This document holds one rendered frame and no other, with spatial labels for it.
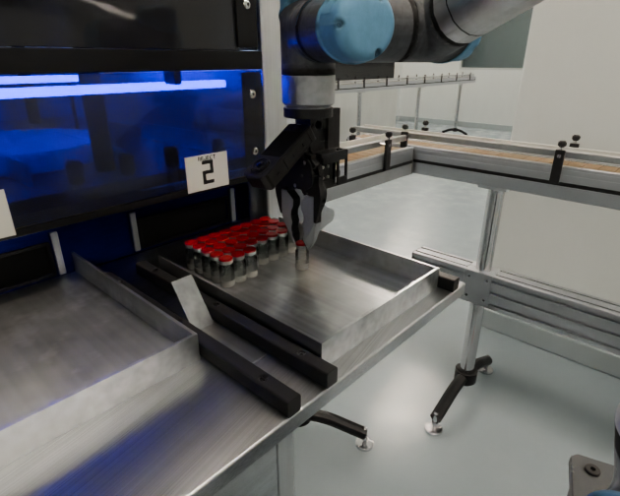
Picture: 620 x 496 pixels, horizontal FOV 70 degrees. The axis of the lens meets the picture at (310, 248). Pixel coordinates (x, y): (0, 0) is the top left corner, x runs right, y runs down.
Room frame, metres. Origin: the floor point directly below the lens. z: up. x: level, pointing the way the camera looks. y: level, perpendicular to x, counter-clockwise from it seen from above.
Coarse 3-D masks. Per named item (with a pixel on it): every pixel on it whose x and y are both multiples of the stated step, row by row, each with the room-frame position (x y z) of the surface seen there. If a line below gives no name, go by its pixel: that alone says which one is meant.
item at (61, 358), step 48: (48, 288) 0.59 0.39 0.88; (96, 288) 0.59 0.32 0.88; (0, 336) 0.46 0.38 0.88; (48, 336) 0.46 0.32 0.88; (96, 336) 0.46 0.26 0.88; (144, 336) 0.46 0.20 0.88; (192, 336) 0.42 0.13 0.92; (0, 384) 0.38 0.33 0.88; (48, 384) 0.38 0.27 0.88; (96, 384) 0.34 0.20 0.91; (144, 384) 0.37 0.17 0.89; (0, 432) 0.28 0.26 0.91; (48, 432) 0.30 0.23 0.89
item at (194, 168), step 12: (192, 156) 0.73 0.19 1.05; (204, 156) 0.75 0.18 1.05; (216, 156) 0.76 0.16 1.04; (192, 168) 0.73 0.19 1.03; (204, 168) 0.74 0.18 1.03; (216, 168) 0.76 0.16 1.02; (192, 180) 0.73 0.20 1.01; (216, 180) 0.76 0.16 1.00; (228, 180) 0.78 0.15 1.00; (192, 192) 0.72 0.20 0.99
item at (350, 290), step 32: (160, 256) 0.63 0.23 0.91; (288, 256) 0.71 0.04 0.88; (320, 256) 0.71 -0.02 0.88; (352, 256) 0.70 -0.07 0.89; (384, 256) 0.65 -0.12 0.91; (224, 288) 0.59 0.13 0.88; (256, 288) 0.59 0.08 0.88; (288, 288) 0.59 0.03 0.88; (320, 288) 0.59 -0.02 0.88; (352, 288) 0.59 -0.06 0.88; (384, 288) 0.59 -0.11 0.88; (416, 288) 0.55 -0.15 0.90; (256, 320) 0.48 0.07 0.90; (288, 320) 0.50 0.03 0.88; (320, 320) 0.50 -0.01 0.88; (352, 320) 0.50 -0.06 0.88; (384, 320) 0.49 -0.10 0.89; (320, 352) 0.40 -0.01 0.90
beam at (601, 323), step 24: (432, 264) 1.44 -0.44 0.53; (456, 264) 1.39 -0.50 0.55; (480, 288) 1.31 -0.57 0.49; (504, 288) 1.26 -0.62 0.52; (528, 288) 1.21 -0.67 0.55; (552, 288) 1.21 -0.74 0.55; (504, 312) 1.25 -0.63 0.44; (528, 312) 1.20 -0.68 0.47; (552, 312) 1.17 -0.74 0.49; (576, 312) 1.12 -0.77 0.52; (600, 312) 1.08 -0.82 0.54; (576, 336) 1.11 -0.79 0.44; (600, 336) 1.07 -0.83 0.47
